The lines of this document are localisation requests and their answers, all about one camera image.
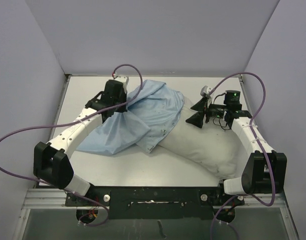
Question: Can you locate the white pillow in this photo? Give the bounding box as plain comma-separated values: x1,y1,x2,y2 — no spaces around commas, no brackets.
158,97,244,179

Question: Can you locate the light blue pillowcase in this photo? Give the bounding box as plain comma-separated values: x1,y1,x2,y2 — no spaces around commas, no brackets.
77,79,184,156

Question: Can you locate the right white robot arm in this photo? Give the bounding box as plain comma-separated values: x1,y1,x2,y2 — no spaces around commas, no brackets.
186,87,287,205

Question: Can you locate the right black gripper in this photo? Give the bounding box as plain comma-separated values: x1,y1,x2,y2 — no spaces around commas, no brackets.
186,97,228,128

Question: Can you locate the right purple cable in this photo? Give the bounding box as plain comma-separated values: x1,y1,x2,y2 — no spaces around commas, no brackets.
209,71,278,240

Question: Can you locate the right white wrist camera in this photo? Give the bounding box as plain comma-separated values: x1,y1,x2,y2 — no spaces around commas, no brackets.
200,85,213,98

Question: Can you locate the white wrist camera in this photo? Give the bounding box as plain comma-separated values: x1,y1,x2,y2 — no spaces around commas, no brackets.
200,85,213,98
113,74,129,93

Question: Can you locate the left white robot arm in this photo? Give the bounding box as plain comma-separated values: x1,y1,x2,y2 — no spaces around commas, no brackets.
33,76,129,206

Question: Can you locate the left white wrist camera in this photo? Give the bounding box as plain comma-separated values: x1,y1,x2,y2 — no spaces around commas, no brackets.
113,74,129,93

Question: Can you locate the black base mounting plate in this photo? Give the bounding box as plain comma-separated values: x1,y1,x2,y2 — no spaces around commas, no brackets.
65,184,245,227

